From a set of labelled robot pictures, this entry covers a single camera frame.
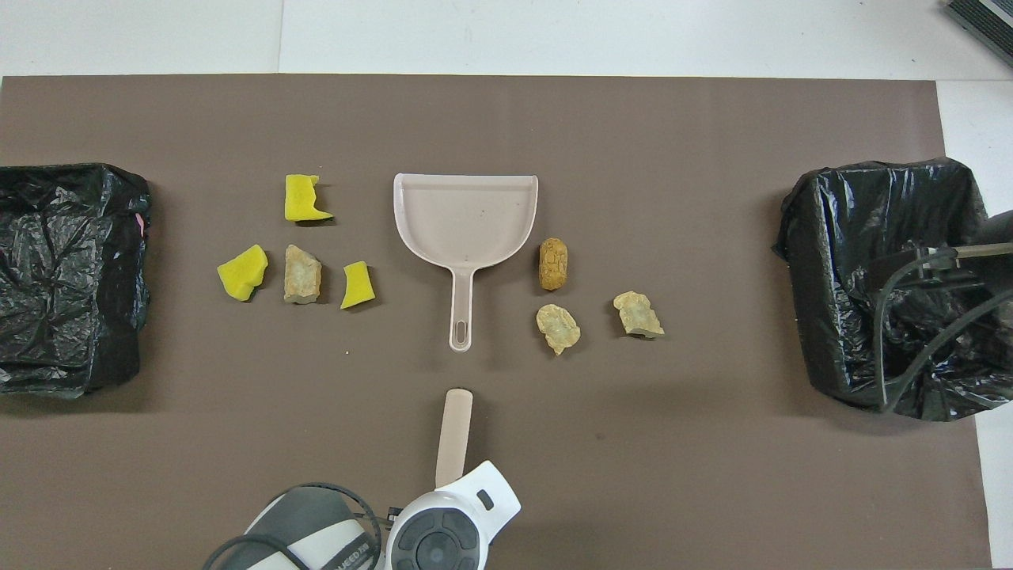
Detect orange-brown oval foam piece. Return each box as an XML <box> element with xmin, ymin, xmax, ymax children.
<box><xmin>539</xmin><ymin>237</ymin><xmax>569</xmax><ymax>291</ymax></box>

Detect beige plastic dustpan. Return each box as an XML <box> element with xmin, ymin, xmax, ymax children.
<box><xmin>393</xmin><ymin>173</ymin><xmax>540</xmax><ymax>353</ymax></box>

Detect beige orange striped foam chunk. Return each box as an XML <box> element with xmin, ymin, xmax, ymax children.
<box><xmin>284</xmin><ymin>245</ymin><xmax>323</xmax><ymax>305</ymax></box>

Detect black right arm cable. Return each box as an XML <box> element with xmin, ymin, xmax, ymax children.
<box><xmin>871</xmin><ymin>245</ymin><xmax>1013</xmax><ymax>412</ymax></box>

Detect pale greenish foam chunk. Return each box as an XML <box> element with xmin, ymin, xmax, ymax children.
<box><xmin>613</xmin><ymin>291</ymin><xmax>665</xmax><ymax>340</ymax></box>

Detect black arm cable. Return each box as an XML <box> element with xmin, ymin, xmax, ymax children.
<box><xmin>871</xmin><ymin>245</ymin><xmax>1013</xmax><ymax>412</ymax></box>
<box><xmin>203</xmin><ymin>481</ymin><xmax>396</xmax><ymax>570</ymax></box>

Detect black bag lined bin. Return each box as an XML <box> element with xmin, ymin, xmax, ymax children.
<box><xmin>0</xmin><ymin>164</ymin><xmax>151</xmax><ymax>399</ymax></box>
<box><xmin>774</xmin><ymin>158</ymin><xmax>1013</xmax><ymax>420</ymax></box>

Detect yellow sponge piece green-backed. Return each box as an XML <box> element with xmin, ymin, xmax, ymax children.
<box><xmin>341</xmin><ymin>261</ymin><xmax>376</xmax><ymax>310</ymax></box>

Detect beige brush black bristles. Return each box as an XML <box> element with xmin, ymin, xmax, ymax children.
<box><xmin>434</xmin><ymin>388</ymin><xmax>474</xmax><ymax>488</ymax></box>

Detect pale yellow foam chunk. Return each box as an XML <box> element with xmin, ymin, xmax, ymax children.
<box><xmin>536</xmin><ymin>304</ymin><xmax>581</xmax><ymax>355</ymax></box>

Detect brown table mat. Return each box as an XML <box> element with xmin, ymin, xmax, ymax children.
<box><xmin>0</xmin><ymin>75</ymin><xmax>992</xmax><ymax>570</ymax></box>

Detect notched yellow sponge piece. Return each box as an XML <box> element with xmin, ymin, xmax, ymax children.
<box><xmin>285</xmin><ymin>174</ymin><xmax>334</xmax><ymax>222</ymax></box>

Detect dark grey ribbed object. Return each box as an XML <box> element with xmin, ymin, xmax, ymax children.
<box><xmin>946</xmin><ymin>0</ymin><xmax>1013</xmax><ymax>66</ymax></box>

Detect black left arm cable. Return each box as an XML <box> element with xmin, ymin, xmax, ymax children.
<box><xmin>203</xmin><ymin>481</ymin><xmax>396</xmax><ymax>570</ymax></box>

